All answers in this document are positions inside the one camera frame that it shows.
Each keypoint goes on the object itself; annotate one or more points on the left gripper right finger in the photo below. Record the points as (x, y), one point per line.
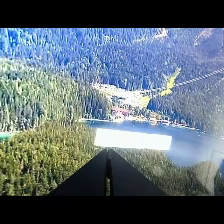
(128, 178)

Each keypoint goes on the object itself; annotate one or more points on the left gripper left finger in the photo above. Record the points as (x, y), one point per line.
(88, 178)

